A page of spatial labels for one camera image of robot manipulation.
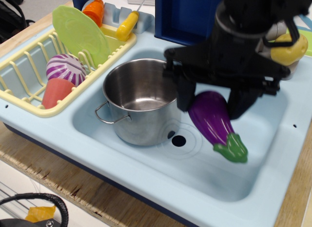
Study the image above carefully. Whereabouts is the orange plastic cup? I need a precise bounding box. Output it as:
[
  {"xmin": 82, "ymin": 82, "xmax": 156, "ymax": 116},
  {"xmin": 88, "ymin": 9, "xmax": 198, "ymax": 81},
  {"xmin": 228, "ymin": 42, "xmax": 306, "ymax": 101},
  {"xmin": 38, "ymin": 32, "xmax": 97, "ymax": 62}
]
[{"xmin": 41, "ymin": 78, "xmax": 75, "ymax": 109}]

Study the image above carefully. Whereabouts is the yellow toy potato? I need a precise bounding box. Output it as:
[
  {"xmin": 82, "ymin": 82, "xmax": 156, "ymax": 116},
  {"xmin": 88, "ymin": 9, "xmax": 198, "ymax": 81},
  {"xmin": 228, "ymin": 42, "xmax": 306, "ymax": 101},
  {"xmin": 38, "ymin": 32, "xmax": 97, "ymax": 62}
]
[{"xmin": 271, "ymin": 34, "xmax": 308, "ymax": 66}]

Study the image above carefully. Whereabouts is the black bag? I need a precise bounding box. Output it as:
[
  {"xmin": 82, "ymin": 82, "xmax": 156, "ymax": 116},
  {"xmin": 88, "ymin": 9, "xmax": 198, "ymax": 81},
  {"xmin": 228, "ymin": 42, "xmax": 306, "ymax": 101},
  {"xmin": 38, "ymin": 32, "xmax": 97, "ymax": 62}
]
[{"xmin": 0, "ymin": 0, "xmax": 35, "ymax": 43}]

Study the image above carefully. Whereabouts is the light blue utensil holder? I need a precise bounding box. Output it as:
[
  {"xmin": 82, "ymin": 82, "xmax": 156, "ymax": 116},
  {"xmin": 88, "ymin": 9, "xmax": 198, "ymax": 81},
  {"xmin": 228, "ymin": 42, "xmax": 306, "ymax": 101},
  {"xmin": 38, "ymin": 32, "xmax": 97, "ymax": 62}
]
[{"xmin": 82, "ymin": 0, "xmax": 155, "ymax": 35}]

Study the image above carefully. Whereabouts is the green plastic plate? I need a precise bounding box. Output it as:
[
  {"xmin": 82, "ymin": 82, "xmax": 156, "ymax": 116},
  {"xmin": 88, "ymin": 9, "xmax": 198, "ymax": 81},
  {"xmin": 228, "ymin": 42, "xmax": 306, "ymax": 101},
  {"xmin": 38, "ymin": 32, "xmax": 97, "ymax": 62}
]
[{"xmin": 52, "ymin": 5, "xmax": 111, "ymax": 66}]

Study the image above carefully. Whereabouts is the purple toy eggplant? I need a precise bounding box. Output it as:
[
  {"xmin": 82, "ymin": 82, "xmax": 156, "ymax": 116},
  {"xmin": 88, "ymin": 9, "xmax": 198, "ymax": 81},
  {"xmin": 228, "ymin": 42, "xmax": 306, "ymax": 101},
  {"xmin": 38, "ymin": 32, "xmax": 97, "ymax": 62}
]
[{"xmin": 188, "ymin": 91, "xmax": 248, "ymax": 163}]

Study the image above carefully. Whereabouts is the yellow dish rack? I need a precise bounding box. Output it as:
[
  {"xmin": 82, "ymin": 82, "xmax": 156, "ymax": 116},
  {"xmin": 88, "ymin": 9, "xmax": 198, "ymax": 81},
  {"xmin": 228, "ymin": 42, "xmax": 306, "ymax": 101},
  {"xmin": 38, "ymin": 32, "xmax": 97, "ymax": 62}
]
[{"xmin": 0, "ymin": 24, "xmax": 137, "ymax": 118}]

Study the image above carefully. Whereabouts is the orange toy carrot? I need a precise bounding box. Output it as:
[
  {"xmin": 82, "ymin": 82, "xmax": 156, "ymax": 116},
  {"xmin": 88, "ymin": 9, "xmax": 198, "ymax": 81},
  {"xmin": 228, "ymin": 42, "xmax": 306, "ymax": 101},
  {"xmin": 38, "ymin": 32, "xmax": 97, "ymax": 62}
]
[{"xmin": 82, "ymin": 0, "xmax": 104, "ymax": 27}]

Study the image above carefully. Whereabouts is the black braided cable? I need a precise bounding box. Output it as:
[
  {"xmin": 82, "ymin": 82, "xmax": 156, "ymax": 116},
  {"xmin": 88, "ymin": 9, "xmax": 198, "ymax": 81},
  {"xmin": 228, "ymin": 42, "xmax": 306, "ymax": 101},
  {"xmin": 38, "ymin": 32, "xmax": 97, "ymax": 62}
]
[{"xmin": 0, "ymin": 192, "xmax": 70, "ymax": 227}]

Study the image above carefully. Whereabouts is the purple striped bowl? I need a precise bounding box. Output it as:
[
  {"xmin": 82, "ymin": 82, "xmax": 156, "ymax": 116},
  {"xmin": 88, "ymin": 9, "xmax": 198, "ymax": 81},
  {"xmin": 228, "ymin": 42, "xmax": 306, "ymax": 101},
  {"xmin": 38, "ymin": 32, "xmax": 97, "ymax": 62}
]
[{"xmin": 46, "ymin": 54, "xmax": 87, "ymax": 86}]

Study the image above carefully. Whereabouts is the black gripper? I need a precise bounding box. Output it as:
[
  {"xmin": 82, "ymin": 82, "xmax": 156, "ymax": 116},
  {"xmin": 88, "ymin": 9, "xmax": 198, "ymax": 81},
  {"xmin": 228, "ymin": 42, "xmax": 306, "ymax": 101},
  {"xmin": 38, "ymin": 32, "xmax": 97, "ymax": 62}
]
[{"xmin": 164, "ymin": 36, "xmax": 291, "ymax": 120}]

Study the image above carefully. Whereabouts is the grey toy faucet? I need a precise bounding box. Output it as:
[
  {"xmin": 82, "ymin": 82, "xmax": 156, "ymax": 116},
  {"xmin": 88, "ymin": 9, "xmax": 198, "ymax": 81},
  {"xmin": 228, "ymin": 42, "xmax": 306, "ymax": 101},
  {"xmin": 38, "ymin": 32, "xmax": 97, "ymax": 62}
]
[{"xmin": 256, "ymin": 22, "xmax": 299, "ymax": 80}]

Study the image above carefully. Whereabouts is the light blue toy sink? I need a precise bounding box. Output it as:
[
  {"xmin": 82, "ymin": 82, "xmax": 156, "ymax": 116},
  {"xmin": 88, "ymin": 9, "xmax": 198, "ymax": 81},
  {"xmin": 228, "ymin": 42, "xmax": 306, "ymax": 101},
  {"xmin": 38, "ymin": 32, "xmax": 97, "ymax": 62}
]
[{"xmin": 0, "ymin": 31, "xmax": 312, "ymax": 227}]

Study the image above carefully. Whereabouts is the yellow handled toy knife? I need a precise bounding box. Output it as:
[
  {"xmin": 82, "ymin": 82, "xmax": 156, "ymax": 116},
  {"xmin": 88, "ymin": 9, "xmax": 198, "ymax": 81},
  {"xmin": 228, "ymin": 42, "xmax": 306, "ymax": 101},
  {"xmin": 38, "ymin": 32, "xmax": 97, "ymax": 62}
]
[{"xmin": 116, "ymin": 0, "xmax": 146, "ymax": 41}]

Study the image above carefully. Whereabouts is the yellow tape piece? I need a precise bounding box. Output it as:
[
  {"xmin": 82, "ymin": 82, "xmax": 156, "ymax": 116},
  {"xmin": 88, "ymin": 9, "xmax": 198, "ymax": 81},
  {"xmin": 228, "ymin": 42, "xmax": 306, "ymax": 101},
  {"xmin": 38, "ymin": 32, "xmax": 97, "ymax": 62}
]
[{"xmin": 25, "ymin": 206, "xmax": 56, "ymax": 223}]

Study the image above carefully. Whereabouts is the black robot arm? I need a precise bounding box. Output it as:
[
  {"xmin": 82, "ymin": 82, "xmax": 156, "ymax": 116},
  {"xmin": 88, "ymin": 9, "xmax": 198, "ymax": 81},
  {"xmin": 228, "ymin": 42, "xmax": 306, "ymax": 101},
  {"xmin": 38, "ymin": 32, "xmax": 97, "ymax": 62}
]
[{"xmin": 164, "ymin": 0, "xmax": 312, "ymax": 119}]

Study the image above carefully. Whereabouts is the green cutting board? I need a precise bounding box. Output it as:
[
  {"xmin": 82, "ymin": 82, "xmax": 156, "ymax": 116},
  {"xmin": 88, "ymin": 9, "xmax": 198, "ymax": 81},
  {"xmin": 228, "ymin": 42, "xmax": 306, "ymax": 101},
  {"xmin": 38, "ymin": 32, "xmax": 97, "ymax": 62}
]
[{"xmin": 297, "ymin": 26, "xmax": 312, "ymax": 42}]

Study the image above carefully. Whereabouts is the stainless steel pot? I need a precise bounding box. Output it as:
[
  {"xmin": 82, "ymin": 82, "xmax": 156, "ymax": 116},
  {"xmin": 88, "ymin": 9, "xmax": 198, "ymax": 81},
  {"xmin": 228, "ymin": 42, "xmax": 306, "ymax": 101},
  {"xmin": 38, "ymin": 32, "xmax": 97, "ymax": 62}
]
[{"xmin": 96, "ymin": 58, "xmax": 181, "ymax": 146}]

